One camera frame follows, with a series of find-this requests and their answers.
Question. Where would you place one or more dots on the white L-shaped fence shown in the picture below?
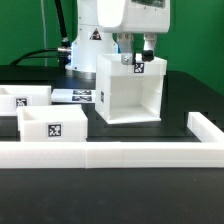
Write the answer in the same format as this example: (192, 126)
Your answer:
(207, 151)

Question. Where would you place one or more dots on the white drawer with knob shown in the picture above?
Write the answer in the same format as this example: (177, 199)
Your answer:
(54, 123)

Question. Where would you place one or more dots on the white drawer cabinet box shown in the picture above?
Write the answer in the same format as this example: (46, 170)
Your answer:
(129, 93)

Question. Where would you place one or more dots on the white drawer far left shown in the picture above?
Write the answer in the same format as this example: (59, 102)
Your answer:
(13, 96)

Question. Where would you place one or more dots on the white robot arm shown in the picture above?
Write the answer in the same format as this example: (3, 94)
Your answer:
(91, 40)

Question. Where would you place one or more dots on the white marker sheet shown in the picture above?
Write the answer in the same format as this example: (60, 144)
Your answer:
(73, 96)

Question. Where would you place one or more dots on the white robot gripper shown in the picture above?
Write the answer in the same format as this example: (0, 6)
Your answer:
(134, 16)

